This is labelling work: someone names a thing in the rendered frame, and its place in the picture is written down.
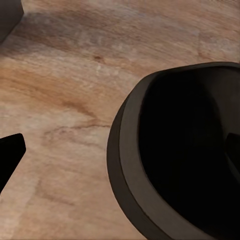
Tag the cauldron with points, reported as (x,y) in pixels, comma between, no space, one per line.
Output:
(166,160)

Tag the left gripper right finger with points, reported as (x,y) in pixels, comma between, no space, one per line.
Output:
(232,149)

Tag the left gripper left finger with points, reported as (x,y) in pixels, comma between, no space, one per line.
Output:
(12,149)

